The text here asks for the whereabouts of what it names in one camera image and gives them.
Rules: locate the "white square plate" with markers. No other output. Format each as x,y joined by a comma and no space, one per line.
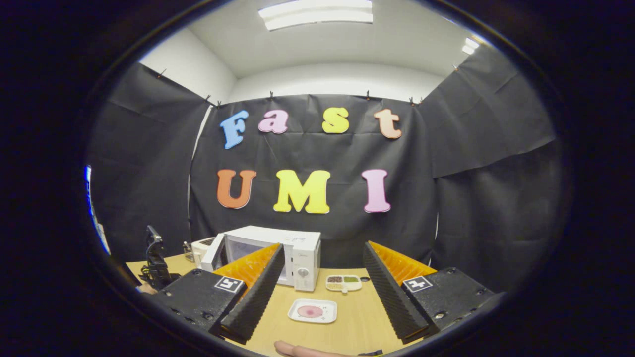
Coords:
326,310

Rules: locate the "white divided dish with beans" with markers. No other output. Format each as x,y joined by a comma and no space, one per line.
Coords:
342,282

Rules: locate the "small white appliance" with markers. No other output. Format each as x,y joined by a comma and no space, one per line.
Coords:
201,248

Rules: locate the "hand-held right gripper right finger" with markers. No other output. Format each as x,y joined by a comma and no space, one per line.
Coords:
392,297

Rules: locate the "large ceiling light panel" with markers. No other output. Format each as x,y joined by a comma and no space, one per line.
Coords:
317,12

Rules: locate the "small ceiling light panel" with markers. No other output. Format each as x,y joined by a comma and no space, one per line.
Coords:
470,46

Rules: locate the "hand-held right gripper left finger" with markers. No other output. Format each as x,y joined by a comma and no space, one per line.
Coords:
255,302

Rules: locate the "pink meat slice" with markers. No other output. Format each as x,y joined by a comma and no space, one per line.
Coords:
310,311

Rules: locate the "white microwave oven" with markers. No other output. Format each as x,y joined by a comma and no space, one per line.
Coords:
278,235

